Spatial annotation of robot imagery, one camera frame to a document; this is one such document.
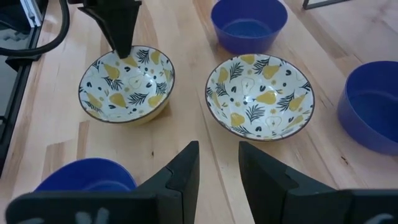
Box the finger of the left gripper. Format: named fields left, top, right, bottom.
left=77, top=0, right=143, bottom=59

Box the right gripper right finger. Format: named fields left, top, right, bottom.
left=238, top=141, right=398, bottom=224

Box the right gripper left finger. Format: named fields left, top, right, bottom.
left=4, top=141, right=200, bottom=224

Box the yellow pear-patterned ceramic bowl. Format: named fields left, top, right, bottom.
left=78, top=45, right=175, bottom=126
left=204, top=53, right=316, bottom=142

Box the blue plastic bowl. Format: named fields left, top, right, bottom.
left=337, top=60, right=398, bottom=156
left=210, top=0, right=289, bottom=56
left=33, top=157, right=138, bottom=192

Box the black table clamp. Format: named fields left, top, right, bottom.
left=4, top=54, right=43, bottom=72

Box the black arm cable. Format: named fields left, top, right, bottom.
left=0, top=0, right=71, bottom=57

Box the silver aluminium bracket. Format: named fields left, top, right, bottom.
left=20, top=0, right=43, bottom=28

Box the black table frame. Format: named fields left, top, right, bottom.
left=0, top=0, right=49, bottom=178

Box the black metal shelf frame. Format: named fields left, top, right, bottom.
left=302, top=0, right=352, bottom=10

